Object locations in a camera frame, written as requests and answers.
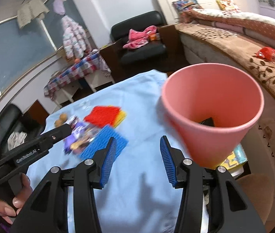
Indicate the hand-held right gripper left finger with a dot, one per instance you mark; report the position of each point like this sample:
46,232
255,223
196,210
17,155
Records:
108,160

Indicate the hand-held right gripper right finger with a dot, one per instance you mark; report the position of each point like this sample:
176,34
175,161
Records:
166,160

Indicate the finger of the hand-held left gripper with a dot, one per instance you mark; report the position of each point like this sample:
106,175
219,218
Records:
57,134

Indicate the brown walnut shells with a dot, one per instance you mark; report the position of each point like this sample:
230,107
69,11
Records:
61,120

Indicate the purple snack wrapper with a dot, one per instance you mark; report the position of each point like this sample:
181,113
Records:
79,131

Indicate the blue mesh pad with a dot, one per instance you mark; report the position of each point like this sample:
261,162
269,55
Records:
103,138

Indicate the red mesh pad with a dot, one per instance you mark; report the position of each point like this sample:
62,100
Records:
102,116

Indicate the yellow mesh pad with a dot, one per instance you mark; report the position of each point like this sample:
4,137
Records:
121,116

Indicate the black wrapper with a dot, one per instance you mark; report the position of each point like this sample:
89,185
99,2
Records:
208,122

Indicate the pink plastic bin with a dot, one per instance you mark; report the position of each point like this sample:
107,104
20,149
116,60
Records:
212,97

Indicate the person's left hand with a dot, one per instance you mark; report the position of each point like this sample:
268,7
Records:
23,199

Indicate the brown wooden side table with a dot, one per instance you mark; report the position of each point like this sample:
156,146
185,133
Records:
39,111

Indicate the white crumpled cloth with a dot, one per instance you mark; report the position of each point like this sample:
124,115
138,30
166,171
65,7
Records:
17,139

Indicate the white small table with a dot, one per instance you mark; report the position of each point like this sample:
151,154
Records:
98,80
67,94

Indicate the black leather sofa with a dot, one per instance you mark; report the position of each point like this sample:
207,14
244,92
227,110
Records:
8,119

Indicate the light blue tablecloth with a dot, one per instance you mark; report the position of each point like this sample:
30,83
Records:
137,116

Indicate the checkered tablecloth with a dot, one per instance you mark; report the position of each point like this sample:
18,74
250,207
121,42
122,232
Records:
74,70

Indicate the colourful flat box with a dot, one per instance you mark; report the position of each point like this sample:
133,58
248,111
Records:
234,159

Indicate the large grey-blue window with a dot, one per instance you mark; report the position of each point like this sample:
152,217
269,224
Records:
18,51

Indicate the brown stool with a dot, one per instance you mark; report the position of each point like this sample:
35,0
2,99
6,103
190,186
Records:
256,194

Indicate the pink patterned puffy jacket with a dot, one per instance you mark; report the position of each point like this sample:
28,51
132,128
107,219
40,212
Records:
75,36

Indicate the beige bed base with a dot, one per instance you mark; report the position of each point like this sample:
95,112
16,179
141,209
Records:
268,136

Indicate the black leather armchair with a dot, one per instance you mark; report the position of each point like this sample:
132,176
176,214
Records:
140,53

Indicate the orange box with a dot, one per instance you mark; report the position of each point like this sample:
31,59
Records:
154,37

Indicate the pink garment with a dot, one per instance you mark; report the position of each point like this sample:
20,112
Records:
135,37

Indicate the cream knitted cardigan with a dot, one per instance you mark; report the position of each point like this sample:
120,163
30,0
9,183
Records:
30,12

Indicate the purple hat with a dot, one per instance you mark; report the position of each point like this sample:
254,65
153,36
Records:
59,4

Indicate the brown floral blanket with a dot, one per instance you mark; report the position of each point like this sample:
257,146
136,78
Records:
249,53

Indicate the red packet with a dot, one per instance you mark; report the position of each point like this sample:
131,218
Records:
266,53

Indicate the salmon dotted quilt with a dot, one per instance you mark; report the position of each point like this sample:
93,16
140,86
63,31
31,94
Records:
237,24

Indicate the colourful printed pillow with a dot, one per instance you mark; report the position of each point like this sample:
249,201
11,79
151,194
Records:
186,4

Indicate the yellow floral pillow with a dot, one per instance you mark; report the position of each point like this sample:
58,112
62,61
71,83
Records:
228,4

